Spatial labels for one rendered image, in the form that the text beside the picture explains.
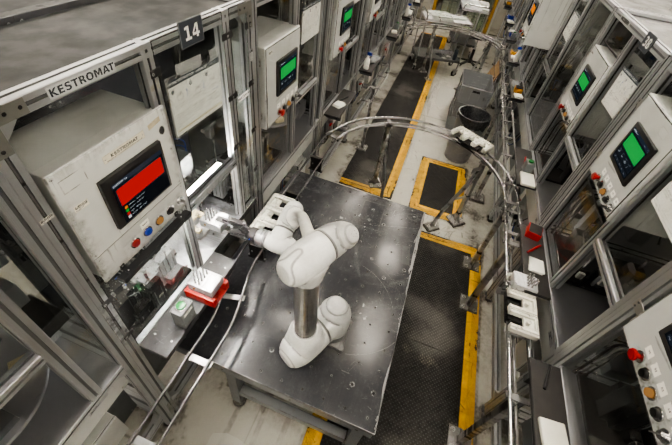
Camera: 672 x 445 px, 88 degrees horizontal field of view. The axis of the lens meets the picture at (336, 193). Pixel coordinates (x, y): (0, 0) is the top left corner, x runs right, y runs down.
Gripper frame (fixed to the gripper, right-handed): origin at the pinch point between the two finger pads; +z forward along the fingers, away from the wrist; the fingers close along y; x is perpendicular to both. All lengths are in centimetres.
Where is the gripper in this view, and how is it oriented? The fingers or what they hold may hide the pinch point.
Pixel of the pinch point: (222, 223)
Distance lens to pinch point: 192.9
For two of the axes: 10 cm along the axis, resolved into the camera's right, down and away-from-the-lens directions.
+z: -9.4, -3.1, 1.6
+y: 1.2, -7.3, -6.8
